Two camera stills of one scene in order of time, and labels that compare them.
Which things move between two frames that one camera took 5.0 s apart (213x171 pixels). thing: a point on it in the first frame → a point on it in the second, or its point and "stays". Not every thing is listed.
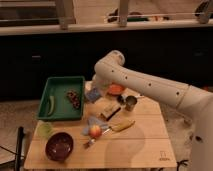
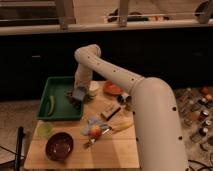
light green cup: x=45 y=129 stays
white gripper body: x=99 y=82 → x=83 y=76
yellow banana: x=122 y=124 stays
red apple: x=95 y=131 stays
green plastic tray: x=62 y=98 stays
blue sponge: x=93 y=95 → x=79 y=94
